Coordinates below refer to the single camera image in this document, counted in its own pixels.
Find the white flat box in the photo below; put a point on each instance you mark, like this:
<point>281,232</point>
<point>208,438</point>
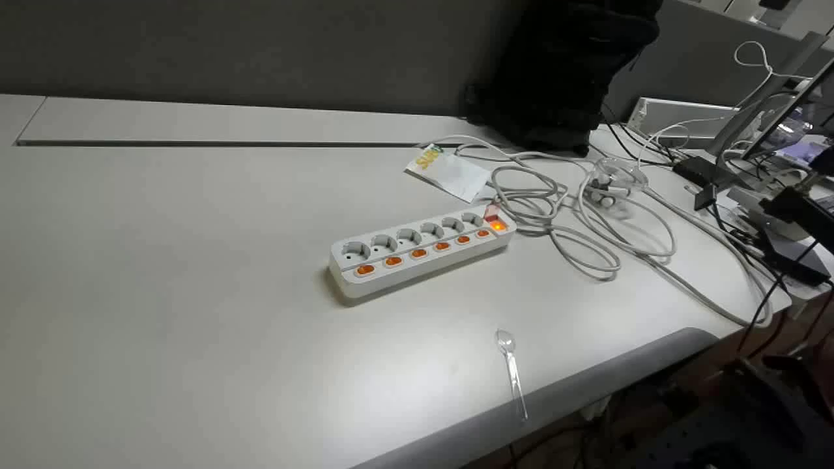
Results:
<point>682,118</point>

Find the white power strip orange switches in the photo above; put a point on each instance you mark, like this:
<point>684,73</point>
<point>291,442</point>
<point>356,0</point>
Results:
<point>419,252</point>

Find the white paper tag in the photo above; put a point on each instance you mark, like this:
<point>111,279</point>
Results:
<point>452,174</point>

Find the black device block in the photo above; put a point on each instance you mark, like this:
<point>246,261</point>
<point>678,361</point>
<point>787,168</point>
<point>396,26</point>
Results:
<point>803,213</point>

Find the large black fabric object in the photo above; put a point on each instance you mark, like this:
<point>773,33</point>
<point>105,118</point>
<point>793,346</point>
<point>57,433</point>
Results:
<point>564,69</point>

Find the clear plastic spoon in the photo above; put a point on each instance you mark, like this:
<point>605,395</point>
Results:
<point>512,365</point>

